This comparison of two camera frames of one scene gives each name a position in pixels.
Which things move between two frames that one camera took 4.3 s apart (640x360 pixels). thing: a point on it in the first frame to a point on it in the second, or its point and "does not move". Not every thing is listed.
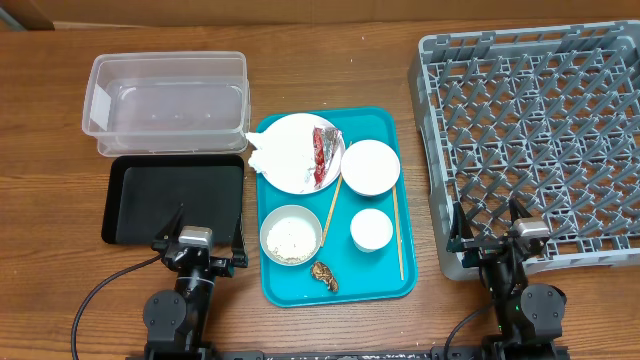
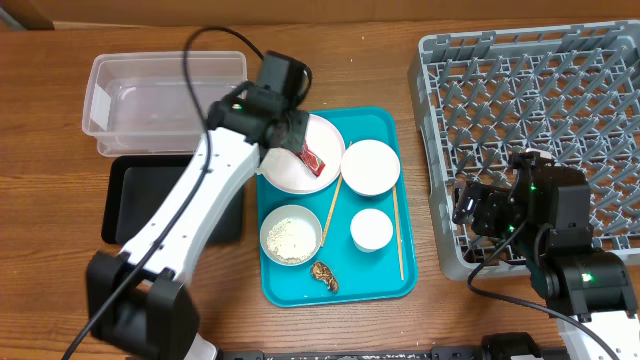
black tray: (148, 193) does not move
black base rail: (443, 354) does not move
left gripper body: (219, 267) to (294, 131)
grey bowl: (291, 235) does not move
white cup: (371, 229) does not move
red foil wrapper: (325, 141) to (315, 164)
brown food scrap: (321, 271) does not move
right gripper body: (481, 248) to (493, 218)
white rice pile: (292, 239) does not move
